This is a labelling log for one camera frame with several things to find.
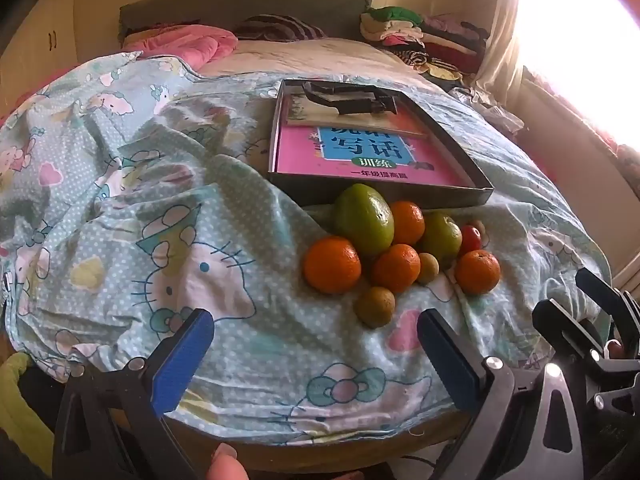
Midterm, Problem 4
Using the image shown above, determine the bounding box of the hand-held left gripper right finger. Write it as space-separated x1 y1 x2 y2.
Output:
416 308 586 480

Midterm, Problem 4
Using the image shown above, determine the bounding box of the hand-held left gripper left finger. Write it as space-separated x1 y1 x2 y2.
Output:
52 308 216 480

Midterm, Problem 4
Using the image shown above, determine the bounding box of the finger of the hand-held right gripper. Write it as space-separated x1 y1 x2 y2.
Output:
531 299 607 362
575 267 640 356

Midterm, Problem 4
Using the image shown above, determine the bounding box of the small brownish green fruit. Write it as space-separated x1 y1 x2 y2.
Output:
355 286 397 329
416 252 441 286

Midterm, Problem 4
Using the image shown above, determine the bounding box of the orange tangerine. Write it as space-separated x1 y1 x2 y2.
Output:
371 244 422 295
389 201 426 247
303 236 362 295
454 250 501 296

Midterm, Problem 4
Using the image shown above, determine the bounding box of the red tomato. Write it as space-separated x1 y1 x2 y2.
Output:
459 225 483 256

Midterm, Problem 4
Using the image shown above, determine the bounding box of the large green fruit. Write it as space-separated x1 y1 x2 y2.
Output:
332 183 396 258

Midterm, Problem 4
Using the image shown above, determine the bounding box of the shallow grey cardboard box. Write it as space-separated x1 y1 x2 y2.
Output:
267 79 495 209

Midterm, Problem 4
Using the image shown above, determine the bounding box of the person's left hand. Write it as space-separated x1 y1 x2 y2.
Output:
210 442 251 480

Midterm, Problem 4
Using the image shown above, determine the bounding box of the yellow-green cloth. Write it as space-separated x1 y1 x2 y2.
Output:
0 352 56 476

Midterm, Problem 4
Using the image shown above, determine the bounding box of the cartoon cat printed blanket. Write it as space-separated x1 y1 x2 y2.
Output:
0 52 613 448

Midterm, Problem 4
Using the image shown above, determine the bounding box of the pink and blue book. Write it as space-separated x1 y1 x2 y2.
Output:
274 124 473 187

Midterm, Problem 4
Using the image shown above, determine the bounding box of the beige book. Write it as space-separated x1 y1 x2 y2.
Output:
284 91 431 136

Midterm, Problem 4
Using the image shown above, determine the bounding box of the black plastic tool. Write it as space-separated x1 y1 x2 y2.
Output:
300 80 401 117

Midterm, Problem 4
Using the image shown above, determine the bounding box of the cream curtain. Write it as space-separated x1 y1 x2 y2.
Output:
475 0 526 91

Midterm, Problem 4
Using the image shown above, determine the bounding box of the pile of folded clothes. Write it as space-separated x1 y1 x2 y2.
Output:
360 6 491 81

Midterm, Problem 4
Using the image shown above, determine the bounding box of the pink quilt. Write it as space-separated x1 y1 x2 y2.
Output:
122 24 238 72

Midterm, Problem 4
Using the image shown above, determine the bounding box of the white bed sheet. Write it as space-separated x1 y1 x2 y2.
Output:
200 37 436 91

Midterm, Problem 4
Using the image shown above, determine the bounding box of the striped pillow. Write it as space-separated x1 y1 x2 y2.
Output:
235 14 328 43

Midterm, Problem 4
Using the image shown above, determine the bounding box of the cream wardrobe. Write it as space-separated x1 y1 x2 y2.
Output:
0 0 81 96

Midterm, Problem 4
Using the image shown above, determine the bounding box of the grey-green bed headboard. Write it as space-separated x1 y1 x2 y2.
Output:
117 0 378 43

